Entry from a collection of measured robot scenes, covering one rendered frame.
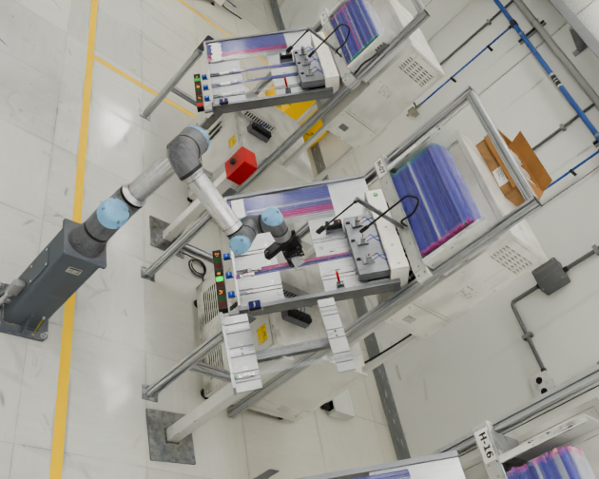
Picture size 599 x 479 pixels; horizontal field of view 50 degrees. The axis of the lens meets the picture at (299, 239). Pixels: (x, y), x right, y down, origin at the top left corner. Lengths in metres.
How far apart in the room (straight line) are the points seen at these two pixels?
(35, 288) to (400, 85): 2.34
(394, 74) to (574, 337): 1.84
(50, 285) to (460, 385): 2.64
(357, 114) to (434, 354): 1.69
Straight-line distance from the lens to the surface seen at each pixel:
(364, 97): 3.93
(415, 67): 3.91
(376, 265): 2.80
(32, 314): 2.96
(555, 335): 4.09
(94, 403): 3.05
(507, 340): 4.23
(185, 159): 2.33
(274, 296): 2.80
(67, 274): 2.74
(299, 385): 3.40
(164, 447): 3.15
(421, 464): 2.47
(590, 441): 2.43
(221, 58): 4.18
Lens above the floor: 2.33
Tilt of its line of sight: 28 degrees down
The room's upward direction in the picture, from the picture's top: 50 degrees clockwise
